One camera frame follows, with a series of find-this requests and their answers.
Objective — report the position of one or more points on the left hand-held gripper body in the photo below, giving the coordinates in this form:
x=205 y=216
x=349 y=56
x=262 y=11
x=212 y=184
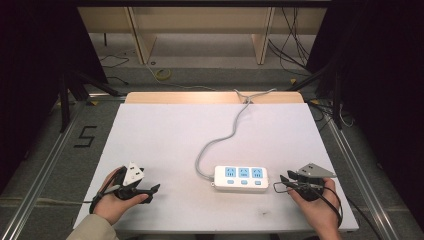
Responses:
x=132 y=175

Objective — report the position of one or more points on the white board table cover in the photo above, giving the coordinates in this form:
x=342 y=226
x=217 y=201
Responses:
x=173 y=140

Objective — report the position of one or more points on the white power strip blue sockets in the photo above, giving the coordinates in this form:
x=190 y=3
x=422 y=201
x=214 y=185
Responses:
x=240 y=178

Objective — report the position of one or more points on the person's left hand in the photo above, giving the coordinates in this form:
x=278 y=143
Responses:
x=115 y=206

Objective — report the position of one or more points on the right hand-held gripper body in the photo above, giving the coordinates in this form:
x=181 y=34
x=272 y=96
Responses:
x=311 y=181

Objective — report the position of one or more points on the beige wooden shelf unit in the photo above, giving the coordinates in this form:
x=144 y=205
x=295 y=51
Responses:
x=200 y=23

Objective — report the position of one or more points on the metal floor rail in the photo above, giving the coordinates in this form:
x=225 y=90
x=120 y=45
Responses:
x=43 y=170
x=360 y=176

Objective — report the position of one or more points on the black metal stand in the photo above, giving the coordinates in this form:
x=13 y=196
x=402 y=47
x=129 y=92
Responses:
x=78 y=90
x=336 y=100

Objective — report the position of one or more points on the person's right hand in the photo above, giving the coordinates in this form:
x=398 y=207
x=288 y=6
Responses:
x=315 y=211

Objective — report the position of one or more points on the wooden table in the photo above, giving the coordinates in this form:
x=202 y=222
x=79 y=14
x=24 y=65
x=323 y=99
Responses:
x=186 y=97

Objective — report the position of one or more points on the yellow tape roll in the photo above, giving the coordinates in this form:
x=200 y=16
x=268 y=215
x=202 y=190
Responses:
x=163 y=74

